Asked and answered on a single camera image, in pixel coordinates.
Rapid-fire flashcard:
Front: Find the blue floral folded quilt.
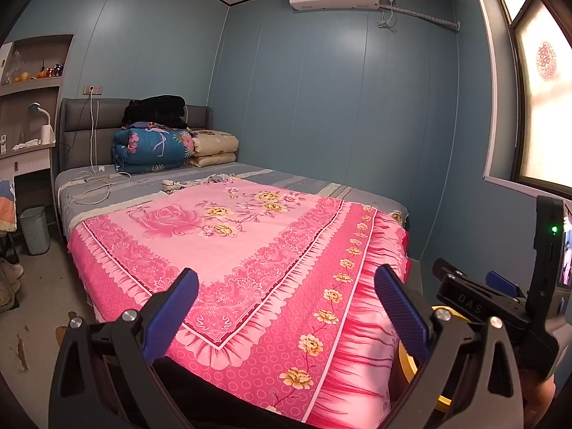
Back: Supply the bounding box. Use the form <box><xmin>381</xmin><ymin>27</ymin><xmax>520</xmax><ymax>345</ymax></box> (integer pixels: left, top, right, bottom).
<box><xmin>112</xmin><ymin>127</ymin><xmax>195</xmax><ymax>175</ymax></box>

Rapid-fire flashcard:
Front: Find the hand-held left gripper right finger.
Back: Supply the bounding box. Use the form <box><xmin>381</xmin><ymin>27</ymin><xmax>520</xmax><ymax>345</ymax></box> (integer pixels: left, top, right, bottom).
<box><xmin>374</xmin><ymin>265</ymin><xmax>524</xmax><ymax>429</ymax></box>

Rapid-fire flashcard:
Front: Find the white charging cable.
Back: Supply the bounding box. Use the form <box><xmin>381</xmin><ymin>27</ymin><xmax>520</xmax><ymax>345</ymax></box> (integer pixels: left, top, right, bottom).
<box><xmin>58</xmin><ymin>92</ymin><xmax>130</xmax><ymax>206</ymax></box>

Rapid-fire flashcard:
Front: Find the window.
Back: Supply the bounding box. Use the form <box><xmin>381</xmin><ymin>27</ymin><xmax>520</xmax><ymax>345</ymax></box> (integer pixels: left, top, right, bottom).
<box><xmin>467</xmin><ymin>0</ymin><xmax>572</xmax><ymax>197</ymax></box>

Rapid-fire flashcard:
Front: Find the white desk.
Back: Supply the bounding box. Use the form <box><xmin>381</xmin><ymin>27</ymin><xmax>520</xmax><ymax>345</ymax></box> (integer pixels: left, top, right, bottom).
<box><xmin>0</xmin><ymin>140</ymin><xmax>56</xmax><ymax>215</ymax></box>

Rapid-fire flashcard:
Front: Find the wall shelf niche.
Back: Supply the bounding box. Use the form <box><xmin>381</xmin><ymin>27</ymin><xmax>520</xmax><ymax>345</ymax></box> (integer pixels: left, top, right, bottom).
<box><xmin>0</xmin><ymin>33</ymin><xmax>74</xmax><ymax>144</ymax></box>

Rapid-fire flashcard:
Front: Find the white air conditioner cord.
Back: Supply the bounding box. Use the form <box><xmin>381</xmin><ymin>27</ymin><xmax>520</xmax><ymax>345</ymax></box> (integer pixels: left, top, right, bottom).
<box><xmin>378</xmin><ymin>0</ymin><xmax>399</xmax><ymax>33</ymax></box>

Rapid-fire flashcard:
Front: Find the beige shoe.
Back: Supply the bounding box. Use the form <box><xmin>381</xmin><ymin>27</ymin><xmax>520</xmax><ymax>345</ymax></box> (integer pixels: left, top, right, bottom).
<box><xmin>0</xmin><ymin>279</ymin><xmax>21</xmax><ymax>314</ymax></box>
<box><xmin>0</xmin><ymin>260</ymin><xmax>25</xmax><ymax>280</ymax></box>

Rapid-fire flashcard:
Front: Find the black trash bin yellow rim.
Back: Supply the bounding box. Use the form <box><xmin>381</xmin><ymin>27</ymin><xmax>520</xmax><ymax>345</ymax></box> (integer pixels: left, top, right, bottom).
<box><xmin>389</xmin><ymin>305</ymin><xmax>474</xmax><ymax>414</ymax></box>

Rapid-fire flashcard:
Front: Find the pink floral blanket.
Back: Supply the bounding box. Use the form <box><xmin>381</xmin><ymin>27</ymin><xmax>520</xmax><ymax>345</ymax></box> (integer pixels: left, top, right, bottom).
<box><xmin>67</xmin><ymin>176</ymin><xmax>412</xmax><ymax>429</ymax></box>

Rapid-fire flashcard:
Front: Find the red paper window decal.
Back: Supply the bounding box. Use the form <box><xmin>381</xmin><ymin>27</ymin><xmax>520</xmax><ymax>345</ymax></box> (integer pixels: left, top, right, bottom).
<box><xmin>535</xmin><ymin>41</ymin><xmax>560</xmax><ymax>82</ymax></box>

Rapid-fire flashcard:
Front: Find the orange blue clothes pile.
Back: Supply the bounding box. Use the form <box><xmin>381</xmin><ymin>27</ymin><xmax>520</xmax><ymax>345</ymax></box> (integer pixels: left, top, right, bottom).
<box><xmin>0</xmin><ymin>179</ymin><xmax>19</xmax><ymax>233</ymax></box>

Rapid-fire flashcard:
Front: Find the white desk lamp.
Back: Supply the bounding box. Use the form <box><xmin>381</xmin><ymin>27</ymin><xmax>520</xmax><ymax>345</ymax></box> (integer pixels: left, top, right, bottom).
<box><xmin>28</xmin><ymin>103</ymin><xmax>56</xmax><ymax>146</ymax></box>

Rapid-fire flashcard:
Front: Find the pale green wastebasket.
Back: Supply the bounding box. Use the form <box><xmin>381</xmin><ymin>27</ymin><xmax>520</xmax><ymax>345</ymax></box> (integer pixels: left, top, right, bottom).
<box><xmin>19</xmin><ymin>206</ymin><xmax>51</xmax><ymax>256</ymax></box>

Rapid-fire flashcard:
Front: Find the beige folded quilt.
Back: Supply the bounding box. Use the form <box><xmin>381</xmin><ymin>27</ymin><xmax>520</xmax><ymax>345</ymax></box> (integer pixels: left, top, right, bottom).
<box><xmin>185</xmin><ymin>129</ymin><xmax>240</xmax><ymax>168</ymax></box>

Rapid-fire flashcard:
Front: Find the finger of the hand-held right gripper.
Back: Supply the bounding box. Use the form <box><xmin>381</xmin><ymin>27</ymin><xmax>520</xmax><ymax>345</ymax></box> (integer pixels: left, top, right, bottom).
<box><xmin>485</xmin><ymin>270</ymin><xmax>527</xmax><ymax>299</ymax></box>
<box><xmin>432</xmin><ymin>257</ymin><xmax>532</xmax><ymax>328</ymax></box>

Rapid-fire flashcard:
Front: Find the black clothing pile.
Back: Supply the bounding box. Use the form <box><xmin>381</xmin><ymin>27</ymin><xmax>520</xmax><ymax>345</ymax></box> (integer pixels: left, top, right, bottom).
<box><xmin>122</xmin><ymin>95</ymin><xmax>188</xmax><ymax>129</ymax></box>

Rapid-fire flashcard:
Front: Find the person's right hand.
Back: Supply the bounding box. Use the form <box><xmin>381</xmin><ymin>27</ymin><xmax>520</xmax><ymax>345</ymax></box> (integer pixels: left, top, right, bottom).
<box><xmin>518</xmin><ymin>362</ymin><xmax>557</xmax><ymax>429</ymax></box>

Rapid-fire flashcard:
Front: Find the white wrapped wall pipe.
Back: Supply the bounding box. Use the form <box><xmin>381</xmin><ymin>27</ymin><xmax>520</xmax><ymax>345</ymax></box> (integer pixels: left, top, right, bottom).
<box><xmin>393</xmin><ymin>2</ymin><xmax>461</xmax><ymax>32</ymax></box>

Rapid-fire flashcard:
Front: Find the grey padded headboard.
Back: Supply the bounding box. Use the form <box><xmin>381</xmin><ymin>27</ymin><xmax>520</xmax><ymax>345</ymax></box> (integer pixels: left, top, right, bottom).
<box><xmin>59</xmin><ymin>97</ymin><xmax>214</xmax><ymax>173</ymax></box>

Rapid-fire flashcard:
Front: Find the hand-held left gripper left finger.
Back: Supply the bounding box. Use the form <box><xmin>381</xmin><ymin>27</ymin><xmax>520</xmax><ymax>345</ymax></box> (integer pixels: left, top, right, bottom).
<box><xmin>48</xmin><ymin>268</ymin><xmax>199</xmax><ymax>429</ymax></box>

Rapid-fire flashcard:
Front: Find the bed with grey headboard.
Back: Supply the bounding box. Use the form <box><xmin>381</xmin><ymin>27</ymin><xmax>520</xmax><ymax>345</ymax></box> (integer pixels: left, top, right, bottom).
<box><xmin>54</xmin><ymin>161</ymin><xmax>409</xmax><ymax>237</ymax></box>

